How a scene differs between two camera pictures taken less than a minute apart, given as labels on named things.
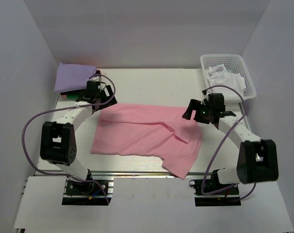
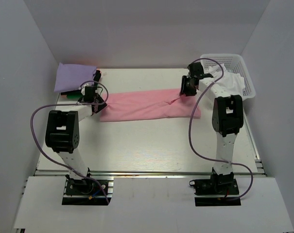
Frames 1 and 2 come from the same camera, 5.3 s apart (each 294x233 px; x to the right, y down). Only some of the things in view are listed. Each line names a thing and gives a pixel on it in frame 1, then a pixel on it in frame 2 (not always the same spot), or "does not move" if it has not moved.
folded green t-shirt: x=72 y=96 does not move
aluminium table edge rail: x=194 y=174 does not move
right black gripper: x=193 y=105 → x=184 y=89
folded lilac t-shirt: x=73 y=76 does not move
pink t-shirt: x=149 y=130 → x=149 y=105
